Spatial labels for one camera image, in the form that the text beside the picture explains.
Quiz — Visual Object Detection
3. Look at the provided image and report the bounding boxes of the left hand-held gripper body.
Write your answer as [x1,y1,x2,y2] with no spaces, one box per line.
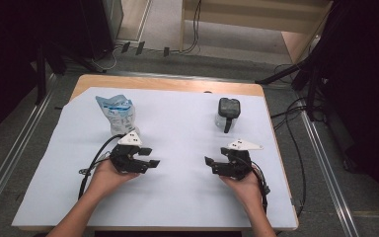
[110,130,148,175]

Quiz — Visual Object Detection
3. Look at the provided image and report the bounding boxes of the right hand-held gripper black cable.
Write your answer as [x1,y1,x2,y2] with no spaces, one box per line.
[236,154,271,214]

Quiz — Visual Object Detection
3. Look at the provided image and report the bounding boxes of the black hanging cable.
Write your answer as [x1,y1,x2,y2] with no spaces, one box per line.
[180,0,203,54]

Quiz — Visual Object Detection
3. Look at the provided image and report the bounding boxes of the black floor cables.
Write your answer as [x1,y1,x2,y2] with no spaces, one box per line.
[269,63,327,218]

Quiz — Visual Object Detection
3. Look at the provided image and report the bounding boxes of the white floor cable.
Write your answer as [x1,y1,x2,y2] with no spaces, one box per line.
[90,44,126,72]

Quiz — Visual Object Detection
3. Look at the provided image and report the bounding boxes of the blue and white plastic pouch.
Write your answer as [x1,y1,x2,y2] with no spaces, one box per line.
[95,94,141,137]

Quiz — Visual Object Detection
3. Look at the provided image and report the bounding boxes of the light wooden furniture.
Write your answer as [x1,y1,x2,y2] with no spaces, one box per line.
[179,0,334,65]

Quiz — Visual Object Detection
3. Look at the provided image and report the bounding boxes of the person's right hand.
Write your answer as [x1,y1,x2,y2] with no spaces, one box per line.
[219,166,265,209]

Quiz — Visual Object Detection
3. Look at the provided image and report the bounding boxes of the metal floor rail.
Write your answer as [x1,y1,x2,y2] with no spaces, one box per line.
[297,108,360,237]
[0,73,57,229]

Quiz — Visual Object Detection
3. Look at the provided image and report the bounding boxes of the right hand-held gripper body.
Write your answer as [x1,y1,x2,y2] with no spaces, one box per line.
[211,138,265,182]

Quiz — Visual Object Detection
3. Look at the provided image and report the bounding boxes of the black tripod stand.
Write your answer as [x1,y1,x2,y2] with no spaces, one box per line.
[34,40,108,107]
[255,53,332,122]

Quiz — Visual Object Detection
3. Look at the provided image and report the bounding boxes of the dark curtain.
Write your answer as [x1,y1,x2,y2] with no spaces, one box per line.
[0,0,114,147]
[320,0,379,225]

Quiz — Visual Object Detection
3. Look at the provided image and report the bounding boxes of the person's left hand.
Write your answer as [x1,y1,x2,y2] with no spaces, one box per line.
[86,159,141,199]

